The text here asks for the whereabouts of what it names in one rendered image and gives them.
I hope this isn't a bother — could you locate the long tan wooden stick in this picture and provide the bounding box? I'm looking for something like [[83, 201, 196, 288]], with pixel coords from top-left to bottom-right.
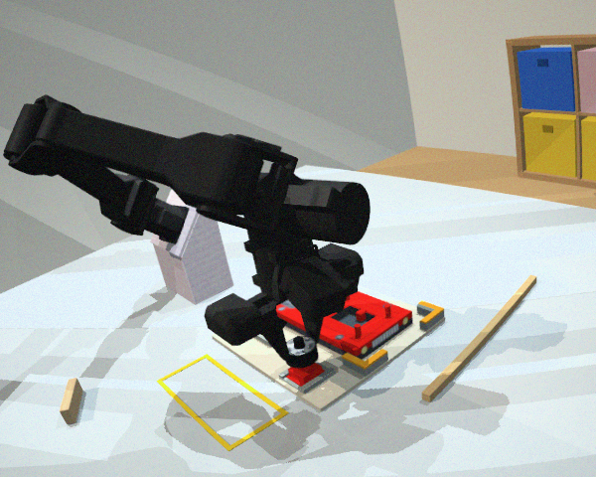
[[421, 275, 537, 402]]

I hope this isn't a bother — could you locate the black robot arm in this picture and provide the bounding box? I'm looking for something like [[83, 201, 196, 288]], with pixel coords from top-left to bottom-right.
[[3, 95, 371, 322]]

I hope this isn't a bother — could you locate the yellow rectangular outline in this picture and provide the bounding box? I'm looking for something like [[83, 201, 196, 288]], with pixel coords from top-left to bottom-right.
[[156, 354, 289, 451]]

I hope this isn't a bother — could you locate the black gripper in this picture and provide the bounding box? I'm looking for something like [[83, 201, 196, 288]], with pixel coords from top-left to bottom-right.
[[205, 236, 364, 362]]

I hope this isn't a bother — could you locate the tan wooden block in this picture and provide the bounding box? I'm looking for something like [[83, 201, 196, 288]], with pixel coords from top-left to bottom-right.
[[59, 378, 82, 424]]

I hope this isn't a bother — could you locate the black wheel with grey hub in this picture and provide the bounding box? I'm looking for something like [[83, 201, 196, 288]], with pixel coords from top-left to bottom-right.
[[286, 336, 318, 369]]

